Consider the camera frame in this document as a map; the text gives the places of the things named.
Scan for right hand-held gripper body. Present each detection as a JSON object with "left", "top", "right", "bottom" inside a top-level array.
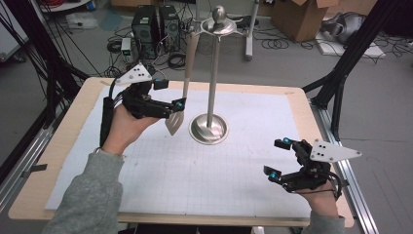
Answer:
[{"left": 280, "top": 138, "right": 362, "bottom": 194}]

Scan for grey bag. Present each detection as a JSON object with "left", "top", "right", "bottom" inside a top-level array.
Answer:
[{"left": 319, "top": 12, "right": 366, "bottom": 45}]

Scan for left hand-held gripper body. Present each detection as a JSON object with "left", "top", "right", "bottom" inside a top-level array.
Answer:
[{"left": 115, "top": 62, "right": 174, "bottom": 120}]

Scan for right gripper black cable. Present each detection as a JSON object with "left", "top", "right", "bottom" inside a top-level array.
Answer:
[{"left": 326, "top": 170, "right": 346, "bottom": 200}]

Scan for aluminium rail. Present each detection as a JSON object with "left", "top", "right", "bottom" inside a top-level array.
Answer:
[
  {"left": 310, "top": 100, "right": 380, "bottom": 234},
  {"left": 0, "top": 106, "right": 63, "bottom": 213}
]

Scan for person's left hand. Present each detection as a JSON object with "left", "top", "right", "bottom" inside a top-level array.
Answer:
[{"left": 101, "top": 103, "right": 162, "bottom": 157}]

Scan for white flat board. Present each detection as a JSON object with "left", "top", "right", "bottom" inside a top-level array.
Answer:
[{"left": 315, "top": 30, "right": 388, "bottom": 59}]

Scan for small white power device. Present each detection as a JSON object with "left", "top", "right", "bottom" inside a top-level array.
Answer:
[{"left": 120, "top": 37, "right": 132, "bottom": 63}]

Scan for white metal floor stand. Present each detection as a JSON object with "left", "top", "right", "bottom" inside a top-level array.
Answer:
[{"left": 194, "top": 0, "right": 261, "bottom": 61}]

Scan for thin coiled black cable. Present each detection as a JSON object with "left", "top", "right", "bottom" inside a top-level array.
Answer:
[{"left": 261, "top": 38, "right": 290, "bottom": 51}]

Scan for white round table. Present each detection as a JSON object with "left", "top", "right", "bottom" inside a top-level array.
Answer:
[{"left": 38, "top": 0, "right": 93, "bottom": 14}]

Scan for person's right hand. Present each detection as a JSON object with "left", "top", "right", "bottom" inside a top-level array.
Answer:
[{"left": 294, "top": 152, "right": 341, "bottom": 218}]

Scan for steel utensil stand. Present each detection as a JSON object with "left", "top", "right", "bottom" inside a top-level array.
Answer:
[{"left": 188, "top": 5, "right": 245, "bottom": 145}]

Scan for beige slotted spatula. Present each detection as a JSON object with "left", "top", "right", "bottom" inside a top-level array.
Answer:
[{"left": 165, "top": 30, "right": 200, "bottom": 137}]

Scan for black computer tower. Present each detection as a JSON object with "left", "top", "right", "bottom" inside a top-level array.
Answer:
[
  {"left": 131, "top": 5, "right": 161, "bottom": 60},
  {"left": 158, "top": 4, "right": 181, "bottom": 53}
]

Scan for black frame struts with cables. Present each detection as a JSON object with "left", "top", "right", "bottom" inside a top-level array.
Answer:
[{"left": 0, "top": 0, "right": 91, "bottom": 183}]

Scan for white cabinet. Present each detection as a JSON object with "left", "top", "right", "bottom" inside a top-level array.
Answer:
[{"left": 0, "top": 0, "right": 31, "bottom": 63}]

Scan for white grid mat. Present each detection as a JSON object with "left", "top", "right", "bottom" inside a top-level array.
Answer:
[{"left": 45, "top": 85, "right": 318, "bottom": 218}]

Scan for brown cardboard box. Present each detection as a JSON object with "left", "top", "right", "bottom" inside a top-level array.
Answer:
[{"left": 271, "top": 0, "right": 341, "bottom": 43}]

